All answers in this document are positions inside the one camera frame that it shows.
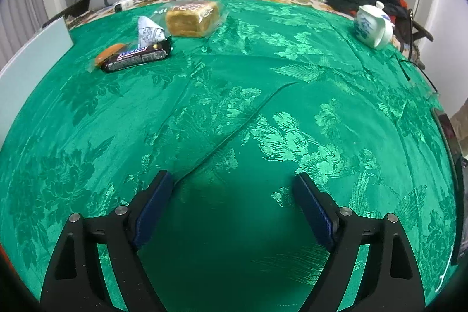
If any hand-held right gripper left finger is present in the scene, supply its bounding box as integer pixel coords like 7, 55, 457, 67
39, 169, 174, 312

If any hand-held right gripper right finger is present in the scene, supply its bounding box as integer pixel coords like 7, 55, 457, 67
292, 172, 426, 312

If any dark chocolate bar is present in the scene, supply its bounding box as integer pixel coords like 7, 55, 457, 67
100, 36, 172, 74

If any orange pastry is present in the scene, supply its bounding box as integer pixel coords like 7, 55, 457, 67
88, 42, 127, 71

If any white triangular packet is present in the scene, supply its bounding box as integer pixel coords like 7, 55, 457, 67
137, 16, 165, 49

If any bread loaf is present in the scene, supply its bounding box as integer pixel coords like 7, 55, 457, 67
154, 1, 229, 39

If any green patterned tablecloth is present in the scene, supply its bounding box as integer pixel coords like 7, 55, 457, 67
0, 0, 461, 312

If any white flat board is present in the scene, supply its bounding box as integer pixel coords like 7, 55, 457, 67
0, 20, 74, 148

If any white and blue teapot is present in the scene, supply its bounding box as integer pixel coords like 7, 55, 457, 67
353, 1, 395, 50

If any dark wooden chair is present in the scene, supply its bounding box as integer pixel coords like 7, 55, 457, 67
397, 8, 436, 68

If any grey curtain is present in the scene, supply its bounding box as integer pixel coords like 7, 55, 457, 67
0, 0, 90, 68

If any black cable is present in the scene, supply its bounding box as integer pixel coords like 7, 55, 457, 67
395, 52, 441, 97

